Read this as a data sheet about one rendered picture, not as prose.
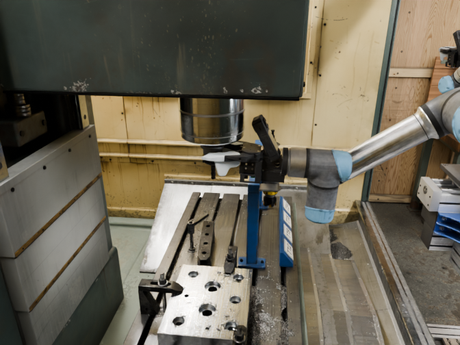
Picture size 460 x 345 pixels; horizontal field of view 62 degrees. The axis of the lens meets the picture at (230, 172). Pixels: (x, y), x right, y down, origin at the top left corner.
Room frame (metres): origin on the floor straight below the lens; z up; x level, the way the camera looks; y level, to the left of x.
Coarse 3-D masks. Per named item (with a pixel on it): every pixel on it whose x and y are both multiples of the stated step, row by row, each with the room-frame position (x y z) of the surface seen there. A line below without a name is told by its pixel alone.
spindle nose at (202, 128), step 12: (180, 108) 0.88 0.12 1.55; (192, 108) 0.84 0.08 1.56; (204, 108) 0.83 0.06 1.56; (216, 108) 0.83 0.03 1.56; (228, 108) 0.84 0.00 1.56; (240, 108) 0.87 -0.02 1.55; (180, 120) 0.88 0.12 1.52; (192, 120) 0.84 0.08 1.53; (204, 120) 0.83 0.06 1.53; (216, 120) 0.83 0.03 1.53; (228, 120) 0.84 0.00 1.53; (240, 120) 0.87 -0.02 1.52; (192, 132) 0.84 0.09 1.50; (204, 132) 0.83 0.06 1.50; (216, 132) 0.83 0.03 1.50; (228, 132) 0.84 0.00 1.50; (240, 132) 0.87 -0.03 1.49; (204, 144) 0.84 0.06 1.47; (216, 144) 0.84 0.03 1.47
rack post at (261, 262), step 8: (248, 192) 1.14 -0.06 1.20; (256, 192) 1.14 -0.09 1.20; (248, 200) 1.14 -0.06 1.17; (256, 200) 1.14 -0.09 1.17; (248, 208) 1.14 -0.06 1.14; (256, 208) 1.14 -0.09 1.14; (248, 216) 1.14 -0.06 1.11; (256, 216) 1.14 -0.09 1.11; (248, 224) 1.14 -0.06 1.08; (256, 224) 1.14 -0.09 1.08; (248, 232) 1.14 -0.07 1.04; (256, 232) 1.14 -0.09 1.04; (248, 240) 1.14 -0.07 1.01; (256, 240) 1.14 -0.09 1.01; (248, 248) 1.14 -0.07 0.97; (256, 248) 1.14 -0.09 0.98; (248, 256) 1.14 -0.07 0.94; (256, 256) 1.14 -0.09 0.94; (240, 264) 1.14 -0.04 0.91; (248, 264) 1.14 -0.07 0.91; (256, 264) 1.14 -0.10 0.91; (264, 264) 1.14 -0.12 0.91
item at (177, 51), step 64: (0, 0) 0.83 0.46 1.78; (64, 0) 0.82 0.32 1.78; (128, 0) 0.80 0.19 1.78; (192, 0) 0.79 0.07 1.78; (256, 0) 0.78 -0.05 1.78; (0, 64) 0.84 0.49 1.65; (64, 64) 0.82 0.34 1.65; (128, 64) 0.80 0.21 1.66; (192, 64) 0.79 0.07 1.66; (256, 64) 0.77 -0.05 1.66
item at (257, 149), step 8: (248, 144) 0.92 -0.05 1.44; (256, 144) 0.92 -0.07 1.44; (240, 152) 0.89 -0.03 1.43; (248, 152) 0.87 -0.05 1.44; (256, 152) 0.87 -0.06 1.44; (264, 152) 0.88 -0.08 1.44; (256, 160) 0.87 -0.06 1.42; (264, 160) 0.88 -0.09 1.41; (280, 160) 0.88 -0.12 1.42; (240, 168) 0.88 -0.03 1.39; (248, 168) 0.88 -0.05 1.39; (256, 168) 0.86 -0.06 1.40; (264, 168) 0.88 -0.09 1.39; (272, 168) 0.88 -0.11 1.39; (280, 168) 0.88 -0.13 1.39; (240, 176) 0.87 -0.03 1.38; (256, 176) 0.86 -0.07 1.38; (264, 176) 0.88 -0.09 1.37; (272, 176) 0.88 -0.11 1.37; (280, 176) 0.87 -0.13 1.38
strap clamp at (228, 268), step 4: (228, 248) 1.09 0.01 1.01; (232, 248) 1.09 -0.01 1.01; (236, 248) 1.09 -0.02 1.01; (228, 252) 1.04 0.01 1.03; (232, 252) 1.04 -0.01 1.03; (236, 252) 1.08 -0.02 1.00; (228, 256) 1.03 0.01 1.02; (232, 256) 1.03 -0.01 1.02; (236, 256) 1.09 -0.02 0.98; (228, 260) 1.02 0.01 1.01; (232, 260) 1.02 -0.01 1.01; (236, 260) 1.09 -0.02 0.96; (224, 264) 1.01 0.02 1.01; (228, 264) 1.01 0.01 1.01; (232, 264) 1.01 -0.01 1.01; (236, 264) 1.09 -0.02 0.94; (224, 268) 0.99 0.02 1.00; (228, 268) 0.99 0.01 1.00; (232, 268) 0.99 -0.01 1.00; (228, 272) 0.98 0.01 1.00
